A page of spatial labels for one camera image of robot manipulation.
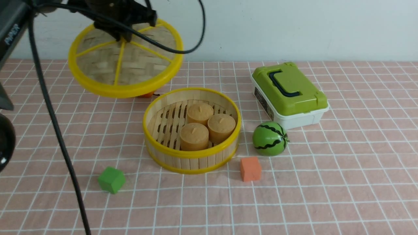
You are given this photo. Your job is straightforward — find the tan steamed bun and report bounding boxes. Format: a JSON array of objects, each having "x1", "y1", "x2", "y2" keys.
[
  {"x1": 207, "y1": 114, "x2": 236, "y2": 144},
  {"x1": 186, "y1": 103, "x2": 214, "y2": 126},
  {"x1": 180, "y1": 122, "x2": 209, "y2": 151}
]

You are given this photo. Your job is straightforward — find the front tan steamed bun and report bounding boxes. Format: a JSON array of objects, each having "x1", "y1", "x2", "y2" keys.
[{"x1": 180, "y1": 122, "x2": 209, "y2": 151}]

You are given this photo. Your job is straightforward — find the orange yellow toy pear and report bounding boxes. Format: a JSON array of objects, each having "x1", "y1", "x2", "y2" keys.
[{"x1": 138, "y1": 92, "x2": 155, "y2": 98}]

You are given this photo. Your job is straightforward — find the green lidded white storage box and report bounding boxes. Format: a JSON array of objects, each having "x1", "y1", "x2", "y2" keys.
[{"x1": 251, "y1": 62, "x2": 330, "y2": 130}]

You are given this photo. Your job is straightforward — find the right tan steamed bun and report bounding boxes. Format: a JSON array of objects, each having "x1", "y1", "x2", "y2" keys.
[{"x1": 207, "y1": 114, "x2": 236, "y2": 144}]

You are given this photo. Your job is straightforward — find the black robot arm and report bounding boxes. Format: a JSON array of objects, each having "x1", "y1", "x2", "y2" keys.
[{"x1": 1, "y1": 58, "x2": 150, "y2": 179}]

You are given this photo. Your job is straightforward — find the yellow woven bamboo steamer lid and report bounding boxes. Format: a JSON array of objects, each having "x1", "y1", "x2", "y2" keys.
[{"x1": 68, "y1": 25, "x2": 183, "y2": 98}]

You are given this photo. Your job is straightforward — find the green foam cube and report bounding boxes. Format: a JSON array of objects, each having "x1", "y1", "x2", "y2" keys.
[{"x1": 97, "y1": 166, "x2": 126, "y2": 194}]

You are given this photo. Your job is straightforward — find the orange foam cube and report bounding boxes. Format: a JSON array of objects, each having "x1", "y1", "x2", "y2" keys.
[{"x1": 240, "y1": 156, "x2": 262, "y2": 182}]

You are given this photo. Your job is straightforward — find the back tan steamed bun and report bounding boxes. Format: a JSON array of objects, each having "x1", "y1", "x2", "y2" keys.
[{"x1": 186, "y1": 103, "x2": 214, "y2": 126}]

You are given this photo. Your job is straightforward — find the bamboo steamer basket yellow rims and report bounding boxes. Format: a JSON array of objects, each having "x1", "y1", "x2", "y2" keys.
[{"x1": 142, "y1": 87, "x2": 242, "y2": 174}]

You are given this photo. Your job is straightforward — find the black cable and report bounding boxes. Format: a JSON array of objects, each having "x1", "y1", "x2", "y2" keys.
[{"x1": 27, "y1": 0, "x2": 206, "y2": 235}]

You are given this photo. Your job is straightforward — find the green toy watermelon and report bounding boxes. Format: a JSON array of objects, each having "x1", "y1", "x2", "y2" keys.
[{"x1": 252, "y1": 121, "x2": 289, "y2": 157}]

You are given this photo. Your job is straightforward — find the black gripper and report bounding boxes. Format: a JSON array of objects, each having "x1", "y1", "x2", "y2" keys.
[{"x1": 67, "y1": 0, "x2": 158, "y2": 42}]

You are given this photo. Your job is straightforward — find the pink checked tablecloth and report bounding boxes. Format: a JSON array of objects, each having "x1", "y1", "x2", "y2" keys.
[{"x1": 0, "y1": 59, "x2": 418, "y2": 235}]

